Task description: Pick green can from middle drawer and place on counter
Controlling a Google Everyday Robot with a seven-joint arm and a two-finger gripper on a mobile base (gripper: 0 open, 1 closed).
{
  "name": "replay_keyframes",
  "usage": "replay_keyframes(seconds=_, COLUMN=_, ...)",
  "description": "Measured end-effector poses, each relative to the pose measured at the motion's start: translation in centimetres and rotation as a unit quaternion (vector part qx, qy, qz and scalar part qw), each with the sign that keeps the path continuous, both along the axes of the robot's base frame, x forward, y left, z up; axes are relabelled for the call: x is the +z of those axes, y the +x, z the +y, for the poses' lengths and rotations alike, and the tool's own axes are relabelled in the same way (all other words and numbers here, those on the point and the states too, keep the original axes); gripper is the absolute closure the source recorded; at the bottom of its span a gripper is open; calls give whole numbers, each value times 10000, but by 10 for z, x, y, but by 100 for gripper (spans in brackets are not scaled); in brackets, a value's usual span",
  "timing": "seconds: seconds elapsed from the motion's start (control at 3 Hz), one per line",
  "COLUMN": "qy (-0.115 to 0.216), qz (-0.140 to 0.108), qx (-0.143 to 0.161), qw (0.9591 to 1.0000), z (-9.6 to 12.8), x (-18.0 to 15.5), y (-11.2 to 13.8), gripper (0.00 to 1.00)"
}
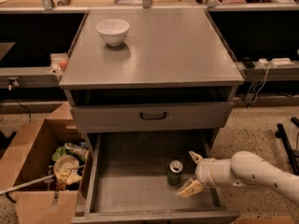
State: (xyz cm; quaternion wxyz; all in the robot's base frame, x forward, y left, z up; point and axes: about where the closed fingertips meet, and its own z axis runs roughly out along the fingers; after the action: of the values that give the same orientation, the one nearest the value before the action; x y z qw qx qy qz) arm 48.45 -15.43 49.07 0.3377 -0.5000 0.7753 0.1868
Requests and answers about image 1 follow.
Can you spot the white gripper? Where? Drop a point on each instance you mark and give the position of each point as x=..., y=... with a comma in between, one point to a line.
x=204, y=171

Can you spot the green soda can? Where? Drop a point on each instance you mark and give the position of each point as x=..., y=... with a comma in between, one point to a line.
x=174, y=171

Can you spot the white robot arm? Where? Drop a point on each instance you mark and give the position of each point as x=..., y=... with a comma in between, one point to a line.
x=243, y=170

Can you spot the open grey lower drawer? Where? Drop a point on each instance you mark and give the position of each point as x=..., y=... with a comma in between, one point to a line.
x=128, y=182

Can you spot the closed grey upper drawer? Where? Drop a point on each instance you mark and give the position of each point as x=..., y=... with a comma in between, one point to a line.
x=150, y=117

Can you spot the grey metal drawer cabinet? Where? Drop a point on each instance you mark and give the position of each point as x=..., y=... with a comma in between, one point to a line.
x=170, y=56

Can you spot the black stand leg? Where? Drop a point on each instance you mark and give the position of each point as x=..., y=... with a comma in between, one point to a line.
x=288, y=146

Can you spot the crumpled bags in box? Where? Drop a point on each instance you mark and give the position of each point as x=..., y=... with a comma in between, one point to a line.
x=68, y=159

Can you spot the white power strip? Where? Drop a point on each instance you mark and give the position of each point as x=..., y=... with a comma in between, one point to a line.
x=277, y=62

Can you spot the white ceramic bowl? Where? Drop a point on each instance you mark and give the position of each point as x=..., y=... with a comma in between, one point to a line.
x=113, y=31

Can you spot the brown cardboard box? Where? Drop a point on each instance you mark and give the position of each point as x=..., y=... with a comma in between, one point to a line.
x=27, y=158

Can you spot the grey metal rod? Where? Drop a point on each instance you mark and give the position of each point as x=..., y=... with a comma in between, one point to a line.
x=32, y=182

